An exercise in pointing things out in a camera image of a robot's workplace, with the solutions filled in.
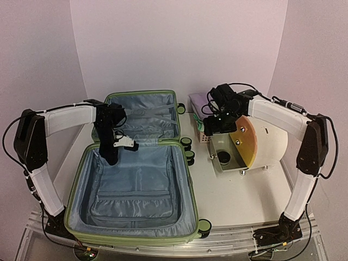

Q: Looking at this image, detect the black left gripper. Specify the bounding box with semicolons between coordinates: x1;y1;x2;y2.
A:
94;122;118;162

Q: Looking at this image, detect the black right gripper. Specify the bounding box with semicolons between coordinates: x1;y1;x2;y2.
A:
203;106;243;135

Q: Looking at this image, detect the purple garment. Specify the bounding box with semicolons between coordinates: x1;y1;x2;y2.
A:
188;92;213;120

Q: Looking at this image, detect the green tie-dye garment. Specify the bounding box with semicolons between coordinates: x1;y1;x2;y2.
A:
193;114;204;133

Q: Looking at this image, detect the white cylindrical container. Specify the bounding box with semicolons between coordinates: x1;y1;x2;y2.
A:
209;116;288;176

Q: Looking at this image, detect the small black round object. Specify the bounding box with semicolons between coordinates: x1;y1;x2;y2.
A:
217;151;231;165

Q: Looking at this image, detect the green hard-shell suitcase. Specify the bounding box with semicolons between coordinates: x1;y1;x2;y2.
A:
66;90;210;236

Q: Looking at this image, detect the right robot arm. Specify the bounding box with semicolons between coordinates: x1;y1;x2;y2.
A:
201;84;334;246

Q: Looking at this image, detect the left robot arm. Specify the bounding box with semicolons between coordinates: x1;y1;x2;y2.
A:
2;100;126;238

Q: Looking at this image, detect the pink perforated plastic basket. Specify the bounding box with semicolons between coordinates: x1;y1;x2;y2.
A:
196;125;211;144

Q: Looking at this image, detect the black camera cable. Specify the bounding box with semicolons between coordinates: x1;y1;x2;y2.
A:
228;82;272;103

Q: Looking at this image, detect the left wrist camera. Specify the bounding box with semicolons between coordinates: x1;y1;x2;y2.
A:
113;135;139;151

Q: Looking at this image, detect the curved aluminium rail base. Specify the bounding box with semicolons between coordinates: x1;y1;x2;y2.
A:
15;210;327;260

